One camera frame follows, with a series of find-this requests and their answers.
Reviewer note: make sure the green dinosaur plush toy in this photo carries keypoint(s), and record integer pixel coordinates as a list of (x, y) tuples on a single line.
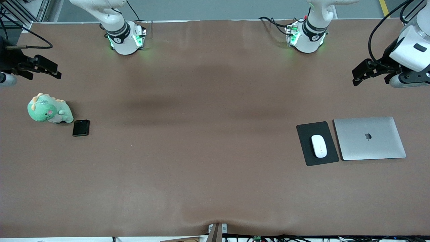
[(43, 112)]

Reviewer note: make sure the white computer mouse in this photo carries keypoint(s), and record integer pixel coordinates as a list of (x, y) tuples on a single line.
[(319, 146)]

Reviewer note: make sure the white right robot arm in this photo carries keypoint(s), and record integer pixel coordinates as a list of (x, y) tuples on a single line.
[(117, 37)]

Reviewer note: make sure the brown wooden beam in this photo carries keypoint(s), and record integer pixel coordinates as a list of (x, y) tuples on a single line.
[(216, 235)]

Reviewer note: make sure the brown table cover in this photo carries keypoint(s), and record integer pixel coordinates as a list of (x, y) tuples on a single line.
[(215, 188)]

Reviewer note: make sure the black mouse pad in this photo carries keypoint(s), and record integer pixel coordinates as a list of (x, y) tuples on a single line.
[(304, 141)]

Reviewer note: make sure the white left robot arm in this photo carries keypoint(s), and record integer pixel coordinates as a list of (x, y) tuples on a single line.
[(312, 33)]

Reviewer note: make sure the silver closed laptop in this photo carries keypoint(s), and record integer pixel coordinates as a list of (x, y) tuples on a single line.
[(369, 148)]

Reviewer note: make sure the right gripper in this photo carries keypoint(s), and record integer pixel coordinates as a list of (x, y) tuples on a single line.
[(10, 59)]

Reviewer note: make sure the black phone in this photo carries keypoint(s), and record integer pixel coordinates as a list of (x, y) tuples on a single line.
[(81, 128)]

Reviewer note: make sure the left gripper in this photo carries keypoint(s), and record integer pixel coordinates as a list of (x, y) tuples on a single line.
[(389, 59)]

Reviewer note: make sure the small metal bracket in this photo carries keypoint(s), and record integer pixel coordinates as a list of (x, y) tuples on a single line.
[(224, 228)]

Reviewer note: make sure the aluminium profile frame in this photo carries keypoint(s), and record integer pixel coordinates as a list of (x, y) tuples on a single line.
[(13, 9)]

